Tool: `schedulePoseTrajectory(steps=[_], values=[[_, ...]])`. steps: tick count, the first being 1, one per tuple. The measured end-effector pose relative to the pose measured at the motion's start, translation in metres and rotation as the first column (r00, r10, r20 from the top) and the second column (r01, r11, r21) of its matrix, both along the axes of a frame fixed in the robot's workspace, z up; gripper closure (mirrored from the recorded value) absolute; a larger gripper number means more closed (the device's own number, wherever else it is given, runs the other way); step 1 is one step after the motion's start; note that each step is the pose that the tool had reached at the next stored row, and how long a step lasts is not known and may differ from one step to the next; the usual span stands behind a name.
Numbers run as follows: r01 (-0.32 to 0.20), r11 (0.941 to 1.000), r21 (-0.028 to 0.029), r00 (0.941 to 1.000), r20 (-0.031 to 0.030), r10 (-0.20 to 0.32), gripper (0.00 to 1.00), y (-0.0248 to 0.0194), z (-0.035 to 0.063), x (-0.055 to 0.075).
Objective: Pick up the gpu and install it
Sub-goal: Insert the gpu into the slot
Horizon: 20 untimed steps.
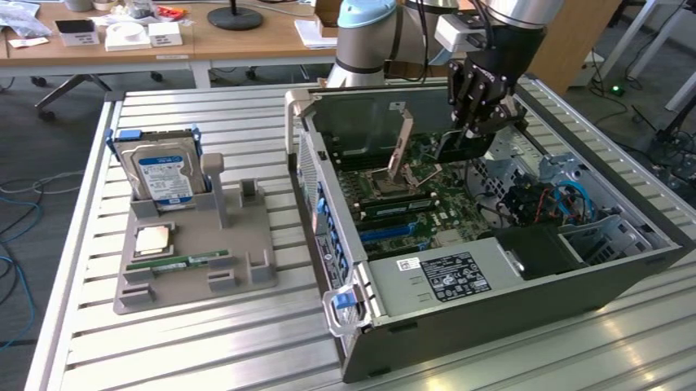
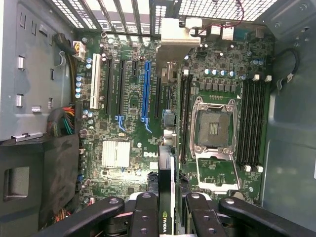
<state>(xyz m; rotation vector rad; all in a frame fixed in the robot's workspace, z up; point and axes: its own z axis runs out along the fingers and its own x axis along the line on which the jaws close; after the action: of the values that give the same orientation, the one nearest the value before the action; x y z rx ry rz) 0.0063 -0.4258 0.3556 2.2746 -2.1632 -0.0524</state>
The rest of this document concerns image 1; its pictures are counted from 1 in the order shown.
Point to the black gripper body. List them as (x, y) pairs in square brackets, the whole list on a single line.
[(505, 61)]

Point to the black graphics card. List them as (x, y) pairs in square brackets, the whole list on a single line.
[(463, 150)]

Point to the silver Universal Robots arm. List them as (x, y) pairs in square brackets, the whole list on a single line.
[(358, 53)]

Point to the metal drive cage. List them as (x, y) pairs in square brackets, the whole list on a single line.
[(511, 171)]

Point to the wooden cabinet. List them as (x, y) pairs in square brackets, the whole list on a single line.
[(576, 49)]

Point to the metal socket cover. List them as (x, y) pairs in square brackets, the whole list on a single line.
[(421, 177)]

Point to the device with green light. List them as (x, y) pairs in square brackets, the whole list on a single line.
[(616, 89)]

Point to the green motherboard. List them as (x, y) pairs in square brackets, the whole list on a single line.
[(452, 203)]

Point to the CPU socket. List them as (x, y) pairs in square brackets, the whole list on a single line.
[(384, 189)]

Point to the stack of white papers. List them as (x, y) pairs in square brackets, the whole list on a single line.
[(316, 34)]

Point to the brown cardboard box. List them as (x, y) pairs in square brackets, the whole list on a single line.
[(326, 12)]

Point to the metal disk bay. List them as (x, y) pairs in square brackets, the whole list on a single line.
[(604, 240)]

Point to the blue expansion slot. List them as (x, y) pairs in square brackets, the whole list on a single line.
[(386, 233)]

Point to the grey power supply unit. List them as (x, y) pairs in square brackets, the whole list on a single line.
[(392, 285)]

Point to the black lamp base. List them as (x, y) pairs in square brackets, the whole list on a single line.
[(236, 18)]

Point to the open grey PC case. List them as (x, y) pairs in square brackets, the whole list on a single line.
[(489, 326)]

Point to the blue case latch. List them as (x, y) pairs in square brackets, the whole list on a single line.
[(341, 305)]

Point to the plain white box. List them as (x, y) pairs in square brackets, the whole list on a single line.
[(165, 34)]

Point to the hard disk in blue caddy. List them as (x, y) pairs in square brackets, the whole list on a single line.
[(161, 175)]

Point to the grey parts rack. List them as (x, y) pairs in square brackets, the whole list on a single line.
[(201, 240)]

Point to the white box with tape roll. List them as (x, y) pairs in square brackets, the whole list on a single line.
[(127, 36)]

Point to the green RAM stick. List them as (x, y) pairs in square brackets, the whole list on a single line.
[(174, 261)]

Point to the copper-topped CPU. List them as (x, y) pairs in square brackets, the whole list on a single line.
[(150, 240)]

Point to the wooden desk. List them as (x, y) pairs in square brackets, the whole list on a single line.
[(82, 55)]

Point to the white box with black top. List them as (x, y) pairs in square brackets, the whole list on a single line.
[(78, 32)]

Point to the black chair base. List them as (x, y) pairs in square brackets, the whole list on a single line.
[(61, 90)]

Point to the red and white card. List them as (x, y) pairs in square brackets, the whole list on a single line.
[(27, 42)]

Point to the clear plastic bag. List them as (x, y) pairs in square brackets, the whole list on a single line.
[(22, 20)]

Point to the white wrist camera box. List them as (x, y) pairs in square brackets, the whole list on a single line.
[(455, 34)]

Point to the black plastic duct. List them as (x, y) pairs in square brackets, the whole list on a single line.
[(539, 252)]

